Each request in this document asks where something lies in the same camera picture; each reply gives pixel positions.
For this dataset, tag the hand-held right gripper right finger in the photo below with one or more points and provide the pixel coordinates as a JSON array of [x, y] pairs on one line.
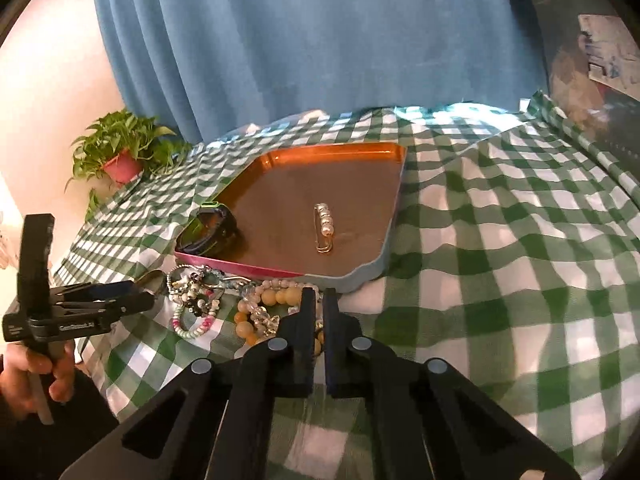
[[330, 315]]

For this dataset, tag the potted green plant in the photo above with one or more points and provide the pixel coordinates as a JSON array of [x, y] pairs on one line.
[[122, 165]]

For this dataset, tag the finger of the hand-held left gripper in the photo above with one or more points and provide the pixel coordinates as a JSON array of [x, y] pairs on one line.
[[130, 305], [112, 290]]

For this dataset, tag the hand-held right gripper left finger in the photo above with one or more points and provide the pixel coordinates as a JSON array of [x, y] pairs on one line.
[[307, 312]]

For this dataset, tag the person's left forearm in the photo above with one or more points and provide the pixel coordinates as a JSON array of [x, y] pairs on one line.
[[30, 452]]

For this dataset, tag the pink metal tray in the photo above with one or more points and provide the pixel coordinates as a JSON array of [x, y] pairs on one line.
[[280, 200]]

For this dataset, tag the black wristwatch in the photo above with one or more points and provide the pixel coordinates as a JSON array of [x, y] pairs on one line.
[[220, 235]]

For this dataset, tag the person's left hand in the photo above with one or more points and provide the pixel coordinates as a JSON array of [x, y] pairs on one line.
[[62, 375]]

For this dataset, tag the green checked tablecloth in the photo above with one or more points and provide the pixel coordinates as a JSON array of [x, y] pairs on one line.
[[500, 260]]

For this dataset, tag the blue curtain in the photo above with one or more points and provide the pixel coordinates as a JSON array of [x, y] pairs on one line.
[[310, 35]]

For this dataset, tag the printed paper label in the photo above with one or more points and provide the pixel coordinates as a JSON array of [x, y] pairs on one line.
[[610, 50]]

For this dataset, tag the dark grey storage bin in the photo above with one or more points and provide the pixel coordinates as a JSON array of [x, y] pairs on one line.
[[565, 35]]

